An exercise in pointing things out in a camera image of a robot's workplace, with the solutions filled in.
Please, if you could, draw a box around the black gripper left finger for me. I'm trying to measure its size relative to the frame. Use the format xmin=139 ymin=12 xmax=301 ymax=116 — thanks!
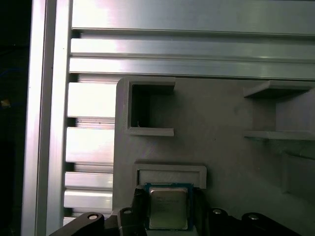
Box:
xmin=48 ymin=185 xmax=151 ymax=236

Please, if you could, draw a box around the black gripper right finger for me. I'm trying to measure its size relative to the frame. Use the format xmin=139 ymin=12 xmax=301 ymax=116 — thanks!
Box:
xmin=193 ymin=187 xmax=307 ymax=236

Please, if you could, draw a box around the silver green CPU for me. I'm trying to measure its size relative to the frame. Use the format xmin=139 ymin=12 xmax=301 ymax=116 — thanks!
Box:
xmin=144 ymin=182 xmax=195 ymax=231

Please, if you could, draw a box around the grey plastic parts rack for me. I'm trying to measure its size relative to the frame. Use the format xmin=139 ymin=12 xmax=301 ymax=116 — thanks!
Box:
xmin=112 ymin=76 xmax=315 ymax=236

